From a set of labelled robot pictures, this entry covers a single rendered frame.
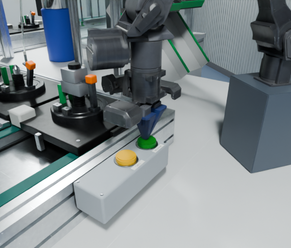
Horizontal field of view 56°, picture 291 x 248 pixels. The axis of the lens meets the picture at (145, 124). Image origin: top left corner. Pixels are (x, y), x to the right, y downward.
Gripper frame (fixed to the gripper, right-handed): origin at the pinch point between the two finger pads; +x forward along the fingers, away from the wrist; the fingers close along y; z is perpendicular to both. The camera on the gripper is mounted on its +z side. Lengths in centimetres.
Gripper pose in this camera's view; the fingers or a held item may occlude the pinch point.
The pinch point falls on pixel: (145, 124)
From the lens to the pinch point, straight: 55.8
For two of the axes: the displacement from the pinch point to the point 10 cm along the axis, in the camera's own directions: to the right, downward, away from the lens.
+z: -8.2, -2.7, 5.1
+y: -5.7, 3.8, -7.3
